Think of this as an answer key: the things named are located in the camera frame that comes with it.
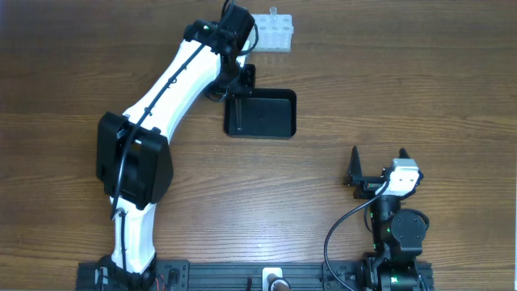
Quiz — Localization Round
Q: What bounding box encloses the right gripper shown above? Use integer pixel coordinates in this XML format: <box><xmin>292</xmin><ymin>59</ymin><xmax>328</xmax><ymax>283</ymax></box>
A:
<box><xmin>343</xmin><ymin>145</ymin><xmax>410</xmax><ymax>200</ymax></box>

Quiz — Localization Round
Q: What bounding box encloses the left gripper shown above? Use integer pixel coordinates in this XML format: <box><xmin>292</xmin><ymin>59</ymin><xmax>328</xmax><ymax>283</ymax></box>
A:
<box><xmin>229</xmin><ymin>63</ymin><xmax>257</xmax><ymax>98</ymax></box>

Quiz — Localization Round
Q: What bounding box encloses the black tray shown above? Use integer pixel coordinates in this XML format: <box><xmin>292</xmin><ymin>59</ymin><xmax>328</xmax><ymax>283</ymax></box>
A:
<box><xmin>223</xmin><ymin>87</ymin><xmax>298</xmax><ymax>141</ymax></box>

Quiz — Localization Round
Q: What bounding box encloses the white test tube rack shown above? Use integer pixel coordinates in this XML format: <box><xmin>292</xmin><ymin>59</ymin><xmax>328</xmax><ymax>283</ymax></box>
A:
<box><xmin>246</xmin><ymin>13</ymin><xmax>295</xmax><ymax>53</ymax></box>

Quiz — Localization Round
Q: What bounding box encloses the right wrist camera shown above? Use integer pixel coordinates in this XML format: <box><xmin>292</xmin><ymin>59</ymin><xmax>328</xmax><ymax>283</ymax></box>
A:
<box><xmin>381</xmin><ymin>158</ymin><xmax>421</xmax><ymax>198</ymax></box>

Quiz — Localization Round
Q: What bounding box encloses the mounting rail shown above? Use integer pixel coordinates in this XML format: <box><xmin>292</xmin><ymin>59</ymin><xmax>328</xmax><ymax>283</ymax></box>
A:
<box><xmin>75</xmin><ymin>259</ymin><xmax>435</xmax><ymax>291</ymax></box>

